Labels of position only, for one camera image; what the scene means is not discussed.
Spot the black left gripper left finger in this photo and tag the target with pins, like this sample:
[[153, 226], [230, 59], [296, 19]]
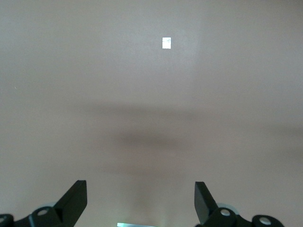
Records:
[[71, 203]]

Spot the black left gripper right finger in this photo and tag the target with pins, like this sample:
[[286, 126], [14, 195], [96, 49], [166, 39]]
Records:
[[204, 205]]

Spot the small tape patch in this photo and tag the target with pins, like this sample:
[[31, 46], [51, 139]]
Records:
[[166, 43]]

